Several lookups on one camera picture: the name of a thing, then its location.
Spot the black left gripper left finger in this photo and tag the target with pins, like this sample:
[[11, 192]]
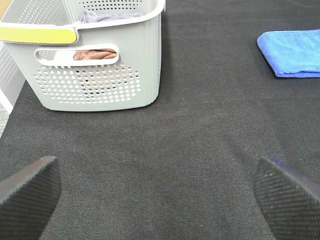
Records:
[[28, 199]]

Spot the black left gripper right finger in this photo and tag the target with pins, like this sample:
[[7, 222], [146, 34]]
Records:
[[289, 202]]

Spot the blue microfibre towel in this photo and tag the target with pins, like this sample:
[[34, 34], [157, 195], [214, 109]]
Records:
[[292, 53]]

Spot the grey perforated plastic basket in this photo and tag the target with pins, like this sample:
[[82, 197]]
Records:
[[130, 80]]

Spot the brown towel in basket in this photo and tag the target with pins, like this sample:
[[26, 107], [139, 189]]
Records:
[[95, 54]]

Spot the yellow tape on basket rim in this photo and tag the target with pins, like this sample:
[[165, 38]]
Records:
[[38, 35]]

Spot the grey towel in basket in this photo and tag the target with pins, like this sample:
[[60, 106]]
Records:
[[90, 16]]

